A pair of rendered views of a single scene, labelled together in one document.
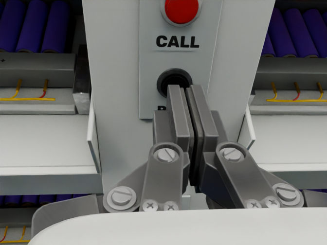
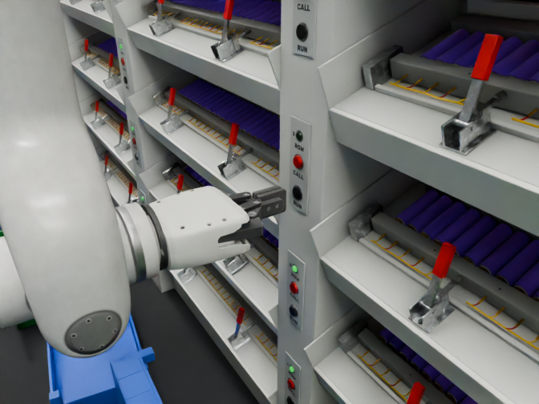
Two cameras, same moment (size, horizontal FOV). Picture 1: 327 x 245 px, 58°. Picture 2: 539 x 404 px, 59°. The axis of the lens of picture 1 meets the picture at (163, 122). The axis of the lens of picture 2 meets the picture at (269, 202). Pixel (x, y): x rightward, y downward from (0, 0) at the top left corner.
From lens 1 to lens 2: 0.53 m
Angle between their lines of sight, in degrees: 53
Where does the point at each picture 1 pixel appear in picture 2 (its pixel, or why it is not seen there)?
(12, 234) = (269, 266)
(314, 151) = (365, 278)
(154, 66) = (293, 181)
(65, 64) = not seen: hidden behind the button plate
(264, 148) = (344, 260)
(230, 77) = (314, 199)
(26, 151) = not seen: hidden behind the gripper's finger
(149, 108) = (291, 199)
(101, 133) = not seen: hidden behind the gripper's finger
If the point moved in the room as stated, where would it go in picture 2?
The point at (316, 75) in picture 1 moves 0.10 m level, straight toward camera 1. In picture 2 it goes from (404, 240) to (319, 238)
